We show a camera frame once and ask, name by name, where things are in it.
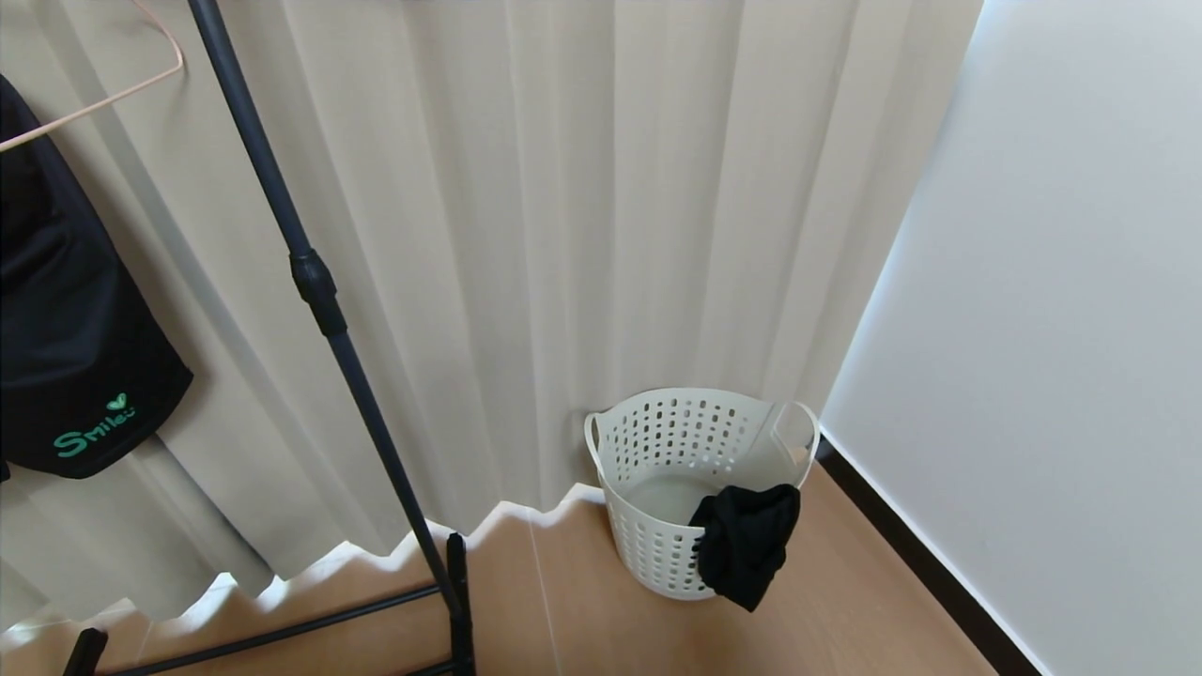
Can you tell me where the black garment with green print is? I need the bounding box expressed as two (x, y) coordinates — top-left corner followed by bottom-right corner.
(0, 73), (196, 482)

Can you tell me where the black clothes rack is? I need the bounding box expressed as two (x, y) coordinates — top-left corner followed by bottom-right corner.
(61, 0), (478, 676)

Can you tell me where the beige curtain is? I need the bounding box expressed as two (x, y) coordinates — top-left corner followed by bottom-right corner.
(0, 0), (985, 628)

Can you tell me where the white laundry basket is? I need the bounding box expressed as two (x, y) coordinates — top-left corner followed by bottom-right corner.
(583, 386), (822, 603)

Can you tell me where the pink clothes hanger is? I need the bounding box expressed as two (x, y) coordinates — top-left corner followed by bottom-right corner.
(0, 0), (186, 154)

